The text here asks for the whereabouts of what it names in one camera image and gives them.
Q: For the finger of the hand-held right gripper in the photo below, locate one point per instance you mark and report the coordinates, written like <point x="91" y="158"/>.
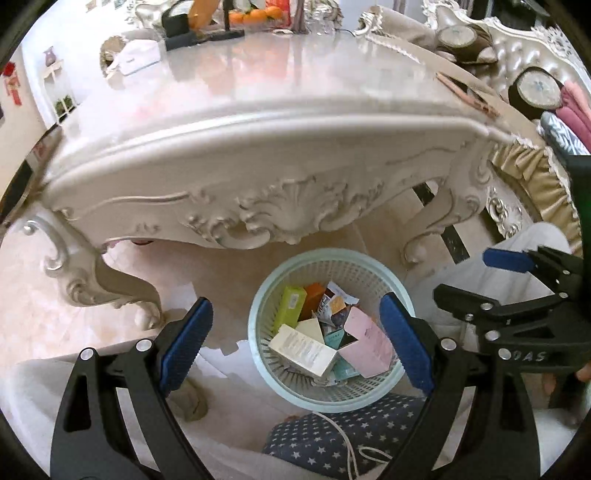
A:
<point x="461" y="302"/>
<point x="508" y="260"/>

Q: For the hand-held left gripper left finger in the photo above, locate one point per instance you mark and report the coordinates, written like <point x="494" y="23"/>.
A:
<point x="187" y="341"/>

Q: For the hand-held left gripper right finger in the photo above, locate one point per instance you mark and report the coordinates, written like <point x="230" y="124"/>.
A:
<point x="406" y="341"/>

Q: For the pink box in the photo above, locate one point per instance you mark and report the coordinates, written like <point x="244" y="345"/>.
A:
<point x="369" y="341"/>

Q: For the teal and white box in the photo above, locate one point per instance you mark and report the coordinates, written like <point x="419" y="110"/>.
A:
<point x="339" y="340"/>

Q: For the printed wrapper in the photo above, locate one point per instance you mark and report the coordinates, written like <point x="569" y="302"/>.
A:
<point x="334" y="304"/>

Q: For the pale yellow box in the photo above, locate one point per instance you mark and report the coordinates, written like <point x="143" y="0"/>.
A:
<point x="311" y="328"/>

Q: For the orange box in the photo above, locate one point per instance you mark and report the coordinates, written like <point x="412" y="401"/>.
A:
<point x="313" y="295"/>

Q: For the white printed box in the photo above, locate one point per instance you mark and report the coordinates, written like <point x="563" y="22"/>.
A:
<point x="300" y="350"/>

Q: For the lime green box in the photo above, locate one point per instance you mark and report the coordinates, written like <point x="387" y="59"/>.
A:
<point x="291" y="307"/>

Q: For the pale green plastic basket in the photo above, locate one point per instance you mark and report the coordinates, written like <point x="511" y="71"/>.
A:
<point x="295" y="399"/>

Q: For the person's right hand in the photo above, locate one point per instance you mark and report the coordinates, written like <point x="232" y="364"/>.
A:
<point x="548" y="384"/>

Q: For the ornate sofa beige fringed cover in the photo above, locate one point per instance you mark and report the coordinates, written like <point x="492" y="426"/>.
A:
<point x="531" y="184"/>

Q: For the grey zebra striped cloth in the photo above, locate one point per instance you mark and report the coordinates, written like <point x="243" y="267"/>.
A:
<point x="563" y="136"/>

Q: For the star printed dark cloth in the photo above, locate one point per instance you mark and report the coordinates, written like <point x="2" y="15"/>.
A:
<point x="314" y="443"/>

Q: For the ornate white carved table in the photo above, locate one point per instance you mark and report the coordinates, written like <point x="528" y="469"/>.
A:
<point x="286" y="217"/>

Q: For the pink folded cloth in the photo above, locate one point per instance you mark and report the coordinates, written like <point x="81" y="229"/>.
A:
<point x="575" y="106"/>

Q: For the round dark cushion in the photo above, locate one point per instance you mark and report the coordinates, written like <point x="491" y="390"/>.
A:
<point x="466" y="41"/>
<point x="535" y="92"/>

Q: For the white tissue box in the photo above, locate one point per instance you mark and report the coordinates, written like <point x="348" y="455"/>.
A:
<point x="138" y="57"/>

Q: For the black phone stand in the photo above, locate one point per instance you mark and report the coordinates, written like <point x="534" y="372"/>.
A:
<point x="203" y="39"/>

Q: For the small purple vase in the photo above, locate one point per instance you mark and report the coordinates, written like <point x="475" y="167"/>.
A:
<point x="51" y="57"/>

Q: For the dark purple glass vase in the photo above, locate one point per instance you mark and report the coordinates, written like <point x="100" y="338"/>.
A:
<point x="300" y="18"/>

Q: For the orange fruit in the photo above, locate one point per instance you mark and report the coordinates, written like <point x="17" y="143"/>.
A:
<point x="256" y="17"/>
<point x="236" y="18"/>
<point x="274" y="13"/>

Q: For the ornate silver chair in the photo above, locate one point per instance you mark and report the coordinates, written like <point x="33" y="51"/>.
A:
<point x="152" y="11"/>

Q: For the white wall shelf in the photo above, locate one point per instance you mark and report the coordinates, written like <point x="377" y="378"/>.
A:
<point x="60" y="87"/>

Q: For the red hanging wall ornament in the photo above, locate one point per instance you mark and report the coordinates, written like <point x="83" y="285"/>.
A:
<point x="13" y="85"/>

